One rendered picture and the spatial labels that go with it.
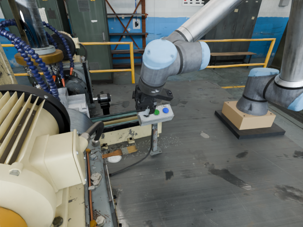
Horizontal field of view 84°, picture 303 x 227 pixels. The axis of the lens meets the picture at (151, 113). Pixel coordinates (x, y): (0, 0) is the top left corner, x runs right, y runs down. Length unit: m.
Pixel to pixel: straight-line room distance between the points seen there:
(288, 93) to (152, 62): 0.79
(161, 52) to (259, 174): 0.78
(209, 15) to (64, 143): 0.64
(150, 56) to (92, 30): 3.60
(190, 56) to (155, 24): 5.46
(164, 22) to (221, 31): 1.79
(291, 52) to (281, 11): 6.94
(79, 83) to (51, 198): 0.94
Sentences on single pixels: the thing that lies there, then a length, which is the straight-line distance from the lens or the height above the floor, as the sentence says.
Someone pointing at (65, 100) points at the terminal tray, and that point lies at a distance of 0.91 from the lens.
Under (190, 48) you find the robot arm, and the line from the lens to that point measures 0.55.
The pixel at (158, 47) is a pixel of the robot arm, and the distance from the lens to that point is 0.50.
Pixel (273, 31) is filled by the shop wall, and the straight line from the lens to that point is 7.92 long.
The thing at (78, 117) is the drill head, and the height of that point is 1.14.
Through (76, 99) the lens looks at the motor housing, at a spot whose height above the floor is 1.11.
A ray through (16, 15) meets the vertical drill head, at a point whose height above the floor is 1.47.
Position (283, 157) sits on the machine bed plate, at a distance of 1.19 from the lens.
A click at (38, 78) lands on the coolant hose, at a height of 1.28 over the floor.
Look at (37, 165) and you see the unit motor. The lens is 0.28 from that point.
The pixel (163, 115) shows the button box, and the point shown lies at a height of 1.05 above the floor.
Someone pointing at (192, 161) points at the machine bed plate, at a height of 0.80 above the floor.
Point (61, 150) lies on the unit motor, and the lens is 0.28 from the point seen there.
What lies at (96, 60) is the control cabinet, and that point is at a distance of 4.14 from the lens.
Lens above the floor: 1.48
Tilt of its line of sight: 31 degrees down
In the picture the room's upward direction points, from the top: straight up
